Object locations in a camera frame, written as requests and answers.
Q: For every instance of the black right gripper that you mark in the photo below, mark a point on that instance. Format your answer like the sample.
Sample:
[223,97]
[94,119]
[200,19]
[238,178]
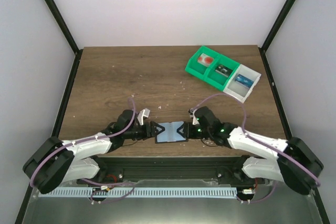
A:
[187,130]

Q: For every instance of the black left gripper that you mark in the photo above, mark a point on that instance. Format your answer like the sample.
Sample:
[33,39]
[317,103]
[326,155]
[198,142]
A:
[148,129]

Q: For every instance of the black leather card holder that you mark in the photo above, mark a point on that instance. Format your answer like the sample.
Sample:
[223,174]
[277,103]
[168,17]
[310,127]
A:
[170,135]

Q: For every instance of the blue VIP credit card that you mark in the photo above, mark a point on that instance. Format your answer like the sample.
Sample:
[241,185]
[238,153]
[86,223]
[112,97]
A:
[242,80]

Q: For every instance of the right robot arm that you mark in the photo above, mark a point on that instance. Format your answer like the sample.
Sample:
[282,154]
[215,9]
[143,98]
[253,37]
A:
[289,161]

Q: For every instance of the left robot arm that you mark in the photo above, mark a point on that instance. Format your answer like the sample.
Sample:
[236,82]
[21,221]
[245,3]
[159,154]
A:
[59,161]

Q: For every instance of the black VIP card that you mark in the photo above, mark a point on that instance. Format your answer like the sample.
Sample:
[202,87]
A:
[223,70]

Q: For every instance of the red white card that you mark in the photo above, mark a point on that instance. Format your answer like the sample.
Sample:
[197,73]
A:
[205,60]

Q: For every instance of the blue card in bin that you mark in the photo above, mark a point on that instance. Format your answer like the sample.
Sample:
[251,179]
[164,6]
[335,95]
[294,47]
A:
[242,81]

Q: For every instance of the green bin middle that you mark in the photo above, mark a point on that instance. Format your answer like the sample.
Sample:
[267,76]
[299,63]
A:
[216,78]

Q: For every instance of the green bin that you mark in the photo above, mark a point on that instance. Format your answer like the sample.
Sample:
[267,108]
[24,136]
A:
[199,64]
[216,78]

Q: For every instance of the green bin far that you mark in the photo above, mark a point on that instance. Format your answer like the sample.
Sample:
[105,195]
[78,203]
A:
[199,64]

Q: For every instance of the white translucent bin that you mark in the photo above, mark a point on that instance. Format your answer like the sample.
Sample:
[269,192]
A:
[238,90]

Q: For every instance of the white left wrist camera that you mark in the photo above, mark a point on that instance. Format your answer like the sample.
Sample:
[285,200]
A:
[142,115]

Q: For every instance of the black aluminium front rail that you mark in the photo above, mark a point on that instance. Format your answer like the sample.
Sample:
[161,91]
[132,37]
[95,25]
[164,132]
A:
[224,170]

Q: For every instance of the light blue slotted cable duct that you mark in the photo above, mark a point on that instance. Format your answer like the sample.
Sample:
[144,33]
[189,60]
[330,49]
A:
[145,192]

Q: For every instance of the black left frame post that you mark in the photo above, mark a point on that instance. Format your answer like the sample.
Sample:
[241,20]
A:
[62,25]

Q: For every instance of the black frame post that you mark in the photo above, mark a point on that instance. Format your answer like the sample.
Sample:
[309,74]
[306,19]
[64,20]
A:
[277,24]
[62,25]

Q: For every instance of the black right frame post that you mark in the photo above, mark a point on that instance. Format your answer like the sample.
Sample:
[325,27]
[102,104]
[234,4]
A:
[277,24]

